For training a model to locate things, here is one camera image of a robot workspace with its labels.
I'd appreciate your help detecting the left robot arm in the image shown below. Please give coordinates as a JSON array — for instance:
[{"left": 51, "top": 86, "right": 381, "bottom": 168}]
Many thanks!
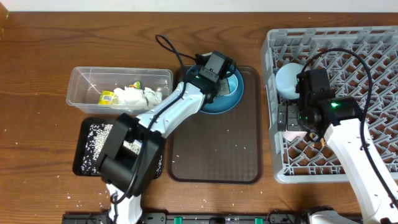
[{"left": 96, "top": 51, "right": 236, "bottom": 223}]

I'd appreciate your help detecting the crumpled white paper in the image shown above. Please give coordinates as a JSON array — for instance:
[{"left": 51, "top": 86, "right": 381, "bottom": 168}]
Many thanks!
[{"left": 114, "top": 86, "right": 162, "bottom": 106}]

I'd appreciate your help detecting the yellow green wrapper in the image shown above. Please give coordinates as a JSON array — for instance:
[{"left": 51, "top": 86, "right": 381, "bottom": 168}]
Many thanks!
[{"left": 98, "top": 90, "right": 118, "bottom": 105}]

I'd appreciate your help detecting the grey dishwasher rack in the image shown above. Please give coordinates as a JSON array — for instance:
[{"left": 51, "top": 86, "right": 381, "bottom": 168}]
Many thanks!
[{"left": 261, "top": 26, "right": 397, "bottom": 184}]

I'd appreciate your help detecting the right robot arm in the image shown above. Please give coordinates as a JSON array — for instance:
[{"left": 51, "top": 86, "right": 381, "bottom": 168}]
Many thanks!
[{"left": 275, "top": 63, "right": 397, "bottom": 223}]

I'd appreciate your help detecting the brown serving tray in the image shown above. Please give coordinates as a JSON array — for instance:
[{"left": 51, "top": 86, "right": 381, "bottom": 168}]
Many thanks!
[{"left": 167, "top": 67, "right": 262, "bottom": 184}]

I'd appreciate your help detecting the clear plastic bin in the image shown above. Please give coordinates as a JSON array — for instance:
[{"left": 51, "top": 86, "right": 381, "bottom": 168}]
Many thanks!
[{"left": 67, "top": 67, "right": 173, "bottom": 115}]

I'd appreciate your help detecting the light blue cup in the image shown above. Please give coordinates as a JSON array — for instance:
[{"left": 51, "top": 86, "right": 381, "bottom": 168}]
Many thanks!
[{"left": 226, "top": 75, "right": 238, "bottom": 96}]

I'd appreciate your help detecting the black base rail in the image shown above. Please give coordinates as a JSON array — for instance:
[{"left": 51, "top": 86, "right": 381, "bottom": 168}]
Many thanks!
[{"left": 62, "top": 213, "right": 307, "bottom": 224}]

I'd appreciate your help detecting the black waste tray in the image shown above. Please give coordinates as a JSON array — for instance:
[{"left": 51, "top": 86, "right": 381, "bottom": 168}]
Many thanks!
[{"left": 72, "top": 116, "right": 167, "bottom": 180}]

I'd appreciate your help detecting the white rice pile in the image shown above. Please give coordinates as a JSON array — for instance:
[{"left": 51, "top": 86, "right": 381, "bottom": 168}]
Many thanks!
[{"left": 78, "top": 124, "right": 162, "bottom": 179}]

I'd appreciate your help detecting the light blue bowl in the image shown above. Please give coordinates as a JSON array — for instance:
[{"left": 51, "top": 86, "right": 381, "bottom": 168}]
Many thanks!
[{"left": 275, "top": 63, "right": 303, "bottom": 100}]

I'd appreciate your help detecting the pink cup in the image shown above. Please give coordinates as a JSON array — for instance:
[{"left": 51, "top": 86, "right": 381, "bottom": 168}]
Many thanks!
[{"left": 282, "top": 131, "right": 307, "bottom": 142}]

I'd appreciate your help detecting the dark blue plate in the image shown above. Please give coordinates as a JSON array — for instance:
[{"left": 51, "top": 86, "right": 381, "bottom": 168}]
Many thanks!
[{"left": 180, "top": 65, "right": 244, "bottom": 116}]

